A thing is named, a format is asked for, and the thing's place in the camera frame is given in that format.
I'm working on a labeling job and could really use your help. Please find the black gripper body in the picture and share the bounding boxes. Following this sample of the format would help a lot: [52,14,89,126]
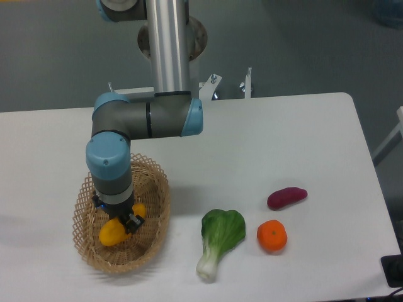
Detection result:
[99,196,134,219]

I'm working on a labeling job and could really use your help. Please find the yellow mango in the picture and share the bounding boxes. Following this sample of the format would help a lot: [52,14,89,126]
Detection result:
[99,203,146,247]

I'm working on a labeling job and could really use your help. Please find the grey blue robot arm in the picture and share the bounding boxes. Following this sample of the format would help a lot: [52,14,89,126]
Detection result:
[86,1,203,234]

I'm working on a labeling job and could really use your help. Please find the woven wicker basket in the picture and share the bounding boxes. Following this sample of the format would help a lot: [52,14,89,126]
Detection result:
[72,154,171,274]

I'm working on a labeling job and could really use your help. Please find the green bok choy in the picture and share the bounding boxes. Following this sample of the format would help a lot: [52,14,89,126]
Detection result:
[196,209,246,282]

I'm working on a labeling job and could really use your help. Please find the orange tangerine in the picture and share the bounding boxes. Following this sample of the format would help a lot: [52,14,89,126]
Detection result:
[256,220,288,252]

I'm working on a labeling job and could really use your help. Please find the purple sweet potato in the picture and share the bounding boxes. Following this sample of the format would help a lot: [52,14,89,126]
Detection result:
[267,187,308,211]

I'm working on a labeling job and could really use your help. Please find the black device at edge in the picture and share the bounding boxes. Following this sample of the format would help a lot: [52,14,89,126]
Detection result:
[380,254,402,288]

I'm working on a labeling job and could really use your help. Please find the white frame at right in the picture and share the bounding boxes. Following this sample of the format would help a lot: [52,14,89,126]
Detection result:
[371,106,402,167]

